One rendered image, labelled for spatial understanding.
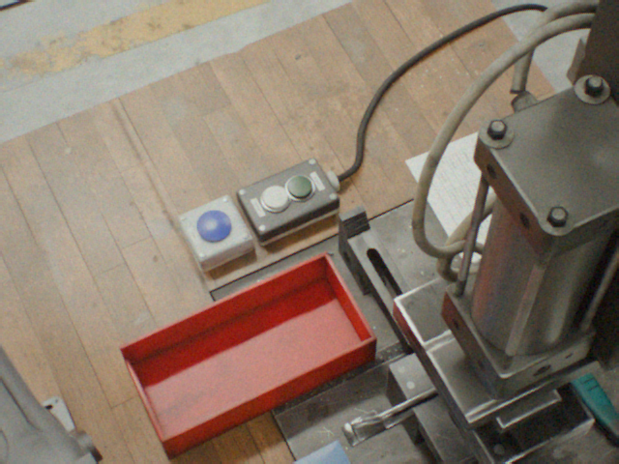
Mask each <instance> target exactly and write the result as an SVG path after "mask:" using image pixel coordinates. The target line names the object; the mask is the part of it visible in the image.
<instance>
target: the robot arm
mask: <svg viewBox="0 0 619 464"><path fill-rule="evenodd" d="M49 408H52V409H51V410H49ZM71 418H72V417H71V415H70V413H69V410H68V408H67V406H66V403H65V402H64V400H63V399H62V398H61V397H58V396H52V397H50V398H48V399H46V400H44V401H42V402H40V400H39V399H38V398H37V397H36V396H35V395H34V393H33V392H32V390H31V389H30V387H29V386H28V384H27V383H26V381H25V380H24V378H23V377H22V375H21V374H20V372H19V370H18V369H17V367H16V366H15V364H14V362H13V361H12V359H11V358H10V356H9V355H8V353H7V351H6V350H5V348H4V347H3V345H2V344H1V342H0V464H98V462H100V461H102V460H103V454H102V453H101V452H100V451H99V450H98V448H97V446H96V445H95V443H94V442H93V440H92V437H91V436H89V434H88V433H87V432H86V431H85V430H84V428H83V429H82V430H80V431H78V432H77V431H76V430H75V428H74V424H73V422H72V420H71Z"/></svg>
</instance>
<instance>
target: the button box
mask: <svg viewBox="0 0 619 464"><path fill-rule="evenodd" d="M547 9H549V7H547V6H544V5H541V4H536V3H525V4H518V5H515V6H513V7H510V8H506V9H503V10H500V11H497V12H494V13H492V14H488V15H485V16H483V17H481V18H479V19H476V20H474V21H472V22H470V23H468V24H466V25H464V26H462V27H460V28H457V29H456V30H455V31H454V32H452V33H451V34H449V35H447V36H445V37H443V38H441V39H440V40H438V41H436V42H435V43H432V44H431V45H429V46H427V47H426V48H424V49H423V50H421V51H420V52H418V53H417V54H415V55H414V56H412V57H411V58H410V59H408V60H407V61H406V62H404V63H403V64H402V65H401V66H399V67H398V68H397V69H396V70H395V71H394V72H392V73H391V74H390V75H389V76H388V77H387V78H386V79H385V81H384V82H383V83H382V84H381V85H380V87H379V88H378V89H377V91H376V93H375V94H374V96H373V97H372V99H371V101H370V103H369V104H368V107H367V109H366V111H365V113H364V115H363V118H362V120H361V123H360V125H359V128H358V132H357V139H356V141H357V146H356V157H355V160H354V163H353V165H352V166H351V167H350V168H349V169H348V170H346V171H344V172H343V173H341V174H339V175H338V176H335V174H334V173H333V171H328V172H326V174H324V170H323V169H322V167H321V165H320V164H319V162H318V160H317V158H311V159H307V160H305V161H303V162H300V163H298V164H296V165H294V166H291V167H289V168H287V169H284V170H282V171H281V172H279V173H276V174H274V175H272V176H269V177H267V178H265V179H263V180H260V181H258V182H256V183H253V184H251V185H249V186H247V187H244V188H241V189H238V190H237V191H236V199H237V202H238V207H239V208H240V210H241V211H242V213H243V215H244V217H245V218H246V220H247V222H248V224H249V226H250V228H251V230H252V232H253V234H254V236H255V237H256V239H257V241H258V242H259V244H260V245H261V246H265V245H267V244H269V243H271V242H273V241H275V240H277V239H279V238H282V237H284V236H286V235H288V234H290V233H293V232H295V231H297V230H299V229H302V228H304V227H306V226H308V225H310V224H313V223H315V222H317V221H319V220H321V219H323V218H325V217H327V216H330V215H332V214H334V213H336V212H338V211H339V197H338V195H337V194H336V192H337V191H339V183H340V182H342V181H344V180H346V179H348V178H349V177H351V176H352V175H354V174H355V173H356V172H357V171H358V170H359V168H360V166H361V164H362V160H363V155H364V135H365V131H366V127H367V125H368V121H369V118H370V116H371V114H372V112H373V110H374V108H375V107H376V106H377V104H378V102H379V100H380V99H381V97H382V95H383V94H384V92H385V91H386V90H387V88H388V87H389V86H390V85H391V84H392V83H393V82H394V81H395V80H396V79H397V78H398V77H399V76H400V75H401V74H402V73H403V72H404V71H406V70H407V69H408V68H409V67H411V66H412V65H413V64H415V63H416V62H417V61H419V60H420V59H422V58H423V57H425V56H426V55H428V54H430V53H431V52H432V51H433V50H435V49H437V48H438V47H440V46H442V45H443V44H446V43H448V42H450V41H451V40H453V39H455V38H457V37H459V36H460V35H461V34H463V33H466V32H468V31H470V30H472V29H474V28H476V27H478V26H480V25H482V24H485V23H487V22H489V21H492V20H494V19H495V18H498V17H500V16H505V15H510V14H514V13H519V12H524V11H527V10H534V11H541V12H545V11H546V10H547ZM296 176H305V177H307V178H309V179H310V180H311V182H312V193H311V195H310V196H309V197H307V198H304V199H296V198H294V197H292V196H291V195H290V194H289V192H288V188H287V186H288V183H289V181H290V180H291V179H292V178H294V177H296ZM271 187H280V188H282V189H284V190H285V191H286V192H287V195H288V202H287V204H286V206H285V207H284V208H282V209H280V210H270V209H268V208H267V207H266V206H265V205H264V203H263V194H264V192H265V191H266V190H267V189H268V188H271Z"/></svg>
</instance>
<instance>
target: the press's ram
mask: <svg viewBox="0 0 619 464"><path fill-rule="evenodd" d="M453 283H454V282H449V281H447V280H445V279H443V278H442V277H439V278H438V279H436V280H434V281H431V282H429V283H427V284H425V285H423V286H421V287H419V288H417V289H414V290H412V291H410V292H408V293H406V294H404V295H402V296H400V297H397V298H395V299H394V305H393V313H392V314H393V316H394V318H395V319H396V321H397V323H398V325H399V327H400V329H401V330H402V332H403V334H404V335H405V337H406V339H407V340H408V342H409V344H410V346H411V347H412V349H413V351H414V352H415V354H416V356H417V357H418V359H419V361H420V363H421V364H422V367H423V369H424V370H425V372H426V374H427V376H428V378H429V380H430V381H431V383H432V384H433V385H434V387H435V389H436V391H437V392H438V394H439V396H440V397H441V399H442V401H443V402H444V404H445V406H446V408H447V409H448V411H449V413H450V414H451V416H452V418H453V419H454V421H455V423H456V425H458V427H459V429H460V430H461V432H462V434H463V435H464V437H465V439H466V442H467V443H468V445H469V447H470V448H471V449H472V451H473V452H474V454H475V456H476V458H477V459H478V461H479V463H480V464H528V463H530V462H532V461H534V460H536V459H538V458H540V457H542V456H544V455H546V454H548V453H550V452H552V451H554V450H556V449H558V448H560V447H562V446H564V445H566V444H568V443H569V442H571V441H573V440H575V439H577V438H579V437H581V436H583V435H585V434H586V433H587V432H588V430H589V428H590V426H591V425H592V423H593V421H594V419H593V418H592V416H591V415H590V412H589V410H588V409H587V407H586V406H585V404H584V403H583V401H582V400H581V398H580V397H579V395H578V393H577V392H576V390H575V388H574V387H573V385H572V384H571V382H572V381H573V380H575V379H577V378H579V377H581V376H583V375H585V374H587V373H589V372H591V371H593V370H595V369H597V368H599V367H601V366H600V364H599V363H598V361H597V360H596V358H595V357H594V355H593V354H592V352H591V351H590V350H589V352H588V354H587V356H586V357H585V359H584V361H583V362H581V363H579V364H570V365H568V366H566V367H564V368H562V369H560V370H558V371H556V372H554V373H552V374H550V375H548V376H546V377H545V378H543V379H541V380H539V381H537V382H535V383H533V384H531V385H527V386H525V387H523V388H521V389H519V390H517V391H514V392H512V393H511V395H510V396H509V397H508V398H507V399H505V400H502V401H497V400H493V399H490V398H489V397H488V396H487V395H486V393H485V391H484V384H483V383H482V381H481V379H480V378H479V376H478V375H477V373H476V371H475V370H474V368H473V366H472V365H471V363H470V361H469V360H468V359H467V357H466V356H465V354H464V353H463V351H462V349H461V348H460V346H459V344H458V343H457V340H456V339H455V337H454V335H453V334H452V332H451V331H450V329H448V328H447V327H445V326H444V324H443V323H442V321H441V311H442V306H443V302H444V297H445V292H446V288H447V287H448V286H449V285H451V284H453Z"/></svg>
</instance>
